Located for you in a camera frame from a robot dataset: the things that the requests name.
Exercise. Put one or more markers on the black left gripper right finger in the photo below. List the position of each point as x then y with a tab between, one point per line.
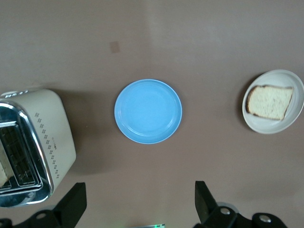
206	211

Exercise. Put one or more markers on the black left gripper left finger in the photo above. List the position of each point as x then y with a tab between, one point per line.
69	209

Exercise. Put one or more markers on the toasted bread slice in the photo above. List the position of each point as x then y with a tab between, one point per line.
2	173
268	104

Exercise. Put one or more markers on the beige plate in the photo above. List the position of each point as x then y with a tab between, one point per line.
268	127

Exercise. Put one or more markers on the blue plate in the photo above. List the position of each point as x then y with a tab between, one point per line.
148	111

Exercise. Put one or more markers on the beige chrome toaster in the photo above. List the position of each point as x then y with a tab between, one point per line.
52	123

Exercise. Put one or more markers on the small brown tape patch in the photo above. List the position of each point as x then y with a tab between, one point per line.
115	47

